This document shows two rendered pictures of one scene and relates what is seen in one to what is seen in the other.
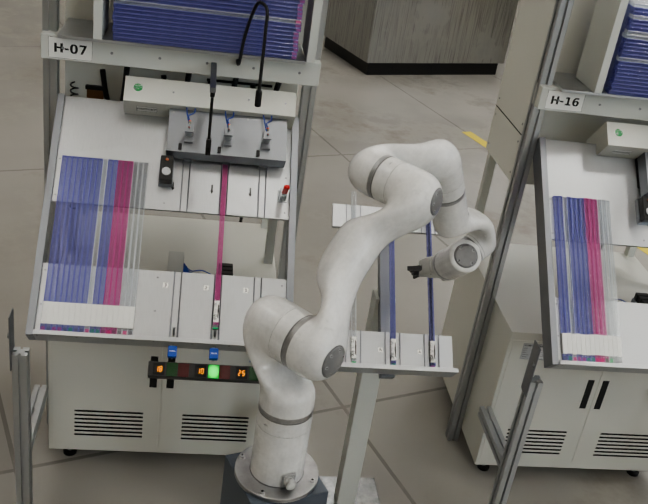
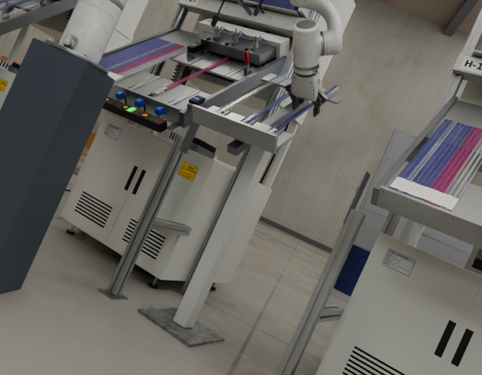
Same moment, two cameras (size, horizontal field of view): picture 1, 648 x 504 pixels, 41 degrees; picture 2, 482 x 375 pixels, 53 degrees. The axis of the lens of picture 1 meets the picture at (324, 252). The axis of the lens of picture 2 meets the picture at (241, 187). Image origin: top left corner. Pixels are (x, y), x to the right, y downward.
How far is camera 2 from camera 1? 2.14 m
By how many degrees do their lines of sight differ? 46
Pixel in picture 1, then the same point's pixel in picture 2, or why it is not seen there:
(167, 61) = (229, 10)
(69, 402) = (83, 184)
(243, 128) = (248, 43)
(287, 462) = (75, 24)
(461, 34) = not seen: outside the picture
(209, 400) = not seen: hidden behind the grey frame
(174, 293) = (148, 81)
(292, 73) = (290, 23)
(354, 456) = (203, 268)
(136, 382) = (119, 182)
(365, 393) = (230, 205)
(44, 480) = not seen: hidden behind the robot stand
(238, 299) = (178, 92)
